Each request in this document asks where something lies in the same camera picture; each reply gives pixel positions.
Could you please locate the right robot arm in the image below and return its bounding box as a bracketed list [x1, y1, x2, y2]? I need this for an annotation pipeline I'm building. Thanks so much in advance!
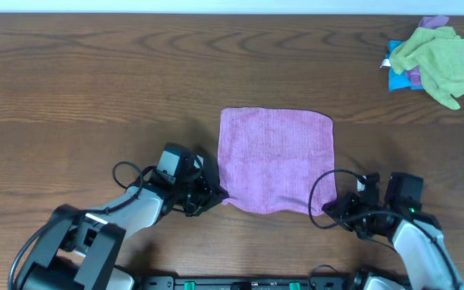
[322, 189, 464, 289]

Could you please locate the green cloth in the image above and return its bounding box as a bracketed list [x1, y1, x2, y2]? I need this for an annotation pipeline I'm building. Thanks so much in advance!
[389, 27, 464, 110]

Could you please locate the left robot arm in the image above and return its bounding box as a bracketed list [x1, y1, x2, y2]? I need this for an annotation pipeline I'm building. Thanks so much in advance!
[7, 160, 226, 290]

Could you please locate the purple cloth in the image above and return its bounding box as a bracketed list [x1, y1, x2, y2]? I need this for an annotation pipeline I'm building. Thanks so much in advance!
[406, 15, 450, 90]
[217, 107, 337, 216]

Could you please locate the blue cloth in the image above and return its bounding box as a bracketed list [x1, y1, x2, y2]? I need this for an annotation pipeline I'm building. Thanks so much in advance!
[386, 39, 423, 93]

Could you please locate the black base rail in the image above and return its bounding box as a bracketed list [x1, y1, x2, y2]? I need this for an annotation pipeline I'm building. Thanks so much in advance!
[134, 275, 350, 290]

